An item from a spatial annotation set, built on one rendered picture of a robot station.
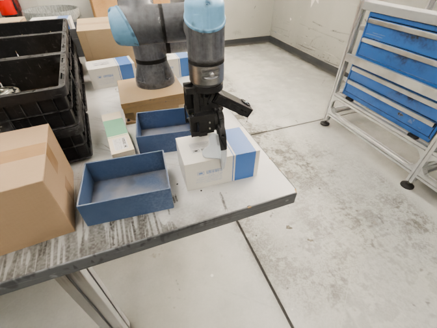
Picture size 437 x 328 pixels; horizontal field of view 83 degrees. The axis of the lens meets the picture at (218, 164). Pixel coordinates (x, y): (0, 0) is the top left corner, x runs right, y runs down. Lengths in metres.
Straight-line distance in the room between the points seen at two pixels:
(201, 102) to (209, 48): 0.12
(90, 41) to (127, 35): 0.85
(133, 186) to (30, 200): 0.23
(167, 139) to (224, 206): 0.28
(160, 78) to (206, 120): 0.46
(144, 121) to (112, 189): 0.29
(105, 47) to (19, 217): 1.02
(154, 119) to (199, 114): 0.35
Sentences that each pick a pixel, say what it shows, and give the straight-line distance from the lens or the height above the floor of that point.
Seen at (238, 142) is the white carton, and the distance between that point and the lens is 0.67.
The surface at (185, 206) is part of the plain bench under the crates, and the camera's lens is 0.63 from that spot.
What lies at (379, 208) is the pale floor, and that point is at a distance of 1.80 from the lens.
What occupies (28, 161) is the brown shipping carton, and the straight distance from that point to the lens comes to 0.63.
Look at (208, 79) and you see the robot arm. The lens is 0.53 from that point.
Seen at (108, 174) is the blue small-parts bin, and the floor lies 0.72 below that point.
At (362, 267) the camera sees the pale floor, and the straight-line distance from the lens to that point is 1.50.
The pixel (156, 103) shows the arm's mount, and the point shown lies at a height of 0.76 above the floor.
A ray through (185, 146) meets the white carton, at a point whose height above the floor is 0.79.
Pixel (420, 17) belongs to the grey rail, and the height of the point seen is 0.91.
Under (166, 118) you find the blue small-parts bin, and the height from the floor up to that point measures 0.74.
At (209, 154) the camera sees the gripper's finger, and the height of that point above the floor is 0.81.
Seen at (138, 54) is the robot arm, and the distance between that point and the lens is 1.00.
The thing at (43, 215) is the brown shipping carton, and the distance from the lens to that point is 0.62.
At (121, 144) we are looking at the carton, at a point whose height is 0.76.
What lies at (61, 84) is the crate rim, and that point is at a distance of 0.75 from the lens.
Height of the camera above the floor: 1.18
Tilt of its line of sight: 41 degrees down
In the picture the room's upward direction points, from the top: straight up
